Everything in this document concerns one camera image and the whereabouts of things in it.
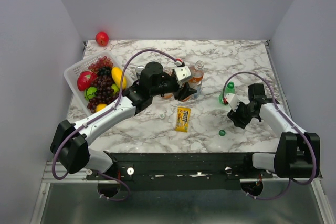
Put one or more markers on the green round fruit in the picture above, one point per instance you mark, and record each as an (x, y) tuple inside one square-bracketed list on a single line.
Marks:
[(90, 93)]

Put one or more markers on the blue silver can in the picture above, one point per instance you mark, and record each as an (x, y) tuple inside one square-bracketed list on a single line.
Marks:
[(198, 88), (138, 71)]

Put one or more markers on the green plastic bottle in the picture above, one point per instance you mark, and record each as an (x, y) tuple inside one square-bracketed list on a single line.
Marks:
[(229, 88)]

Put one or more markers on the orange bottle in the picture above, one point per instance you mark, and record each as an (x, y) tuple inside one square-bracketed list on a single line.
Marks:
[(168, 70), (197, 71)]

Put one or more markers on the white plastic fruit basket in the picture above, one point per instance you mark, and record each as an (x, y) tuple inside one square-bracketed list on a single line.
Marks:
[(72, 73)]

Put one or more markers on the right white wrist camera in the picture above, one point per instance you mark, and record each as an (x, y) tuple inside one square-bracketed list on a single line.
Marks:
[(232, 100)]

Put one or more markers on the yellow lemon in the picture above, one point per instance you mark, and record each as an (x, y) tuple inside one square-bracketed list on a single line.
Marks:
[(99, 107)]

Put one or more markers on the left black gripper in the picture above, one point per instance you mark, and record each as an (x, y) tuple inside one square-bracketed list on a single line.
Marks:
[(180, 95)]

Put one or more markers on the yellow mango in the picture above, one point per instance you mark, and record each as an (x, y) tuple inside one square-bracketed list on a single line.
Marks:
[(116, 74)]

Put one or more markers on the orange bottle front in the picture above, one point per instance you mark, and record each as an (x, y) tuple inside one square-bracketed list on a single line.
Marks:
[(197, 71)]

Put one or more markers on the red grape bunch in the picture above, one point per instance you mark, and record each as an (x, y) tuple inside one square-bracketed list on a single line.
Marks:
[(100, 63)]

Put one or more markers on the green apple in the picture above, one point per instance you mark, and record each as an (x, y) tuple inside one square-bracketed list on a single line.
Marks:
[(115, 89)]

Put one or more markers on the red apple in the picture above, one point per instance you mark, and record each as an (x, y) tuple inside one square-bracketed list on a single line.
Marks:
[(102, 38)]

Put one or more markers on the orange bottle rear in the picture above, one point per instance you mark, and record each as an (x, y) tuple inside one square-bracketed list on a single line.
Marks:
[(168, 70)]

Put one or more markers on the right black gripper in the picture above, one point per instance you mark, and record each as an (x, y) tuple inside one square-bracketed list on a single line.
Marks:
[(234, 116)]

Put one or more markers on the green bottle cap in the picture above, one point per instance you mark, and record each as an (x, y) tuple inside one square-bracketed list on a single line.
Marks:
[(222, 132)]

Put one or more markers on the purple grape bunch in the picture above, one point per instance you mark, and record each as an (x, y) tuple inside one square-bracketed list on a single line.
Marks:
[(104, 93)]

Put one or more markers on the yellow candy bag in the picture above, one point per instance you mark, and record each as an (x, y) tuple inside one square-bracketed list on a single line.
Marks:
[(183, 117)]

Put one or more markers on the red dragon fruit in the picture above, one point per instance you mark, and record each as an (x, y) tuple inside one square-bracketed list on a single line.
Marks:
[(85, 80)]

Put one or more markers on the black grape bunch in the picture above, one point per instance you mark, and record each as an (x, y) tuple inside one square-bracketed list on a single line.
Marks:
[(104, 71)]

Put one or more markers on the black base frame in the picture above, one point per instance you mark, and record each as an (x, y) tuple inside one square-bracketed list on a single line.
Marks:
[(184, 171)]

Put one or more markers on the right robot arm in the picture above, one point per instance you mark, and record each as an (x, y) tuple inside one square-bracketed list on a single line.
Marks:
[(298, 151)]

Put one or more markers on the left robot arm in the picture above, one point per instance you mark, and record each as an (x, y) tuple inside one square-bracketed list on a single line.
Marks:
[(71, 142)]

